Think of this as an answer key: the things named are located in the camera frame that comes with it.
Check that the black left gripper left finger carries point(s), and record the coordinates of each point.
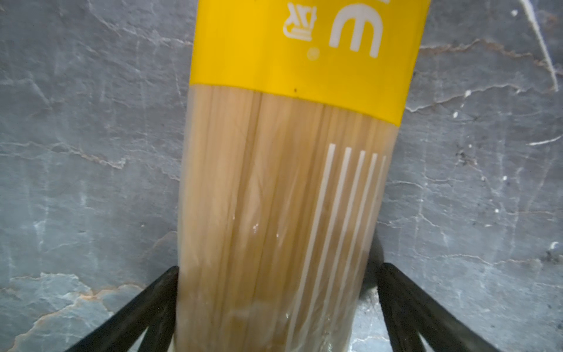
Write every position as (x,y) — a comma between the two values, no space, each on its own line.
(150,315)

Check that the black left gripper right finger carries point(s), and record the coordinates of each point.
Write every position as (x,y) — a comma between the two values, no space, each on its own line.
(411,316)

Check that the yellow spaghetti package underneath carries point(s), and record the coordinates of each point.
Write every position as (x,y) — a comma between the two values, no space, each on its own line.
(294,111)

